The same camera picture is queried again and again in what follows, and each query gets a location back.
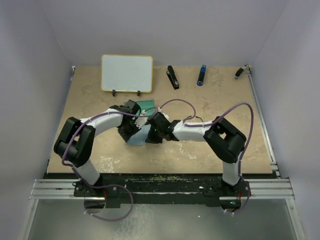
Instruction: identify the light blue cleaning cloth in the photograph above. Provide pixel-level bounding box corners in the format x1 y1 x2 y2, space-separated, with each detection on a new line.
126 125 151 146

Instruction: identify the black stapler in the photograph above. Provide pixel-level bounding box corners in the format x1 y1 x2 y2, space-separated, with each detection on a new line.
166 65 180 90

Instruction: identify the blue stapler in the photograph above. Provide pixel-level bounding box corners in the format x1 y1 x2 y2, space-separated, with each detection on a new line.
196 64 207 86

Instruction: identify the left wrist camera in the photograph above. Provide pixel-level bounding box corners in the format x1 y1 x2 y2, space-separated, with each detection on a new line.
134 109 151 129

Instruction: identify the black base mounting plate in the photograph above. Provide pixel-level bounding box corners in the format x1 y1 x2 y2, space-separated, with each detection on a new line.
72 173 251 210

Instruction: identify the green lined glasses case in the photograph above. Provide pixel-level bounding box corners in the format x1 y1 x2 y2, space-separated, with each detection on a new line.
124 99 155 116

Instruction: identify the aluminium rail frame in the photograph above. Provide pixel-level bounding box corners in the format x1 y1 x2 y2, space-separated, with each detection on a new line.
21 66 305 240

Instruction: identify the black handled tool at corner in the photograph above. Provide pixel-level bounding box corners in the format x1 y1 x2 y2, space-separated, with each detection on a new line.
233 63 251 81

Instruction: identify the small whiteboard yellow frame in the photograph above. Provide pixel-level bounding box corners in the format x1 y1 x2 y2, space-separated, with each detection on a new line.
100 54 153 94

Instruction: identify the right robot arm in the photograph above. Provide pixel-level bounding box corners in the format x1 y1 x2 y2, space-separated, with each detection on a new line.
146 112 247 196

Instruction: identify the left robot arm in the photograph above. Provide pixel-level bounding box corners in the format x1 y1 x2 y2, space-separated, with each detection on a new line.
53 100 146 196

